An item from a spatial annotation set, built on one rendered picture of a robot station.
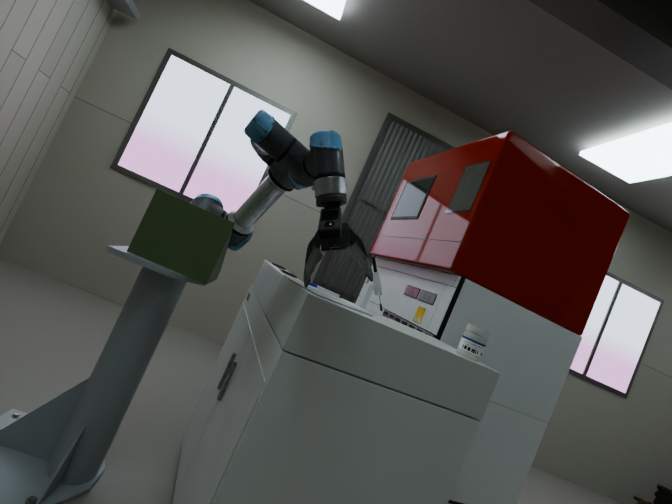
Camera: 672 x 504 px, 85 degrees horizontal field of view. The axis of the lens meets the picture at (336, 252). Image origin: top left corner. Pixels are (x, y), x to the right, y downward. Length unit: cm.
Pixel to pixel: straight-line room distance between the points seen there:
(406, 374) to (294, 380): 30
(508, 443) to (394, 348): 97
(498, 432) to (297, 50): 351
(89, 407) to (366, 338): 102
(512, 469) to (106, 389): 161
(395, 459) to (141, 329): 93
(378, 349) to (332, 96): 319
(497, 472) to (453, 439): 72
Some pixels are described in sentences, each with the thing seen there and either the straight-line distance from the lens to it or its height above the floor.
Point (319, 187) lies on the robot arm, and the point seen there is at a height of 119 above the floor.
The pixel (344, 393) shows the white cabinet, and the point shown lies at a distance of 98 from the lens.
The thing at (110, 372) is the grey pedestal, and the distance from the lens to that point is 153.
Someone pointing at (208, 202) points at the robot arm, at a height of 109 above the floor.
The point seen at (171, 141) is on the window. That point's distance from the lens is 379.
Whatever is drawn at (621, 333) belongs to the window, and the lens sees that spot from 530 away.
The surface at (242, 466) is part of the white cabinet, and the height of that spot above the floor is 54.
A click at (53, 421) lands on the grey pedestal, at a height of 15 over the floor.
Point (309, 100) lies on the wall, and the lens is 385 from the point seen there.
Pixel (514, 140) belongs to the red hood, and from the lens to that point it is 164.
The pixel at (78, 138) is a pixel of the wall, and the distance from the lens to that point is 407.
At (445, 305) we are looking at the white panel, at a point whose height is 109.
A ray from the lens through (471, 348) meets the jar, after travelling 118.
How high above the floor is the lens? 103
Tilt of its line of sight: 3 degrees up
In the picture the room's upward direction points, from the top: 24 degrees clockwise
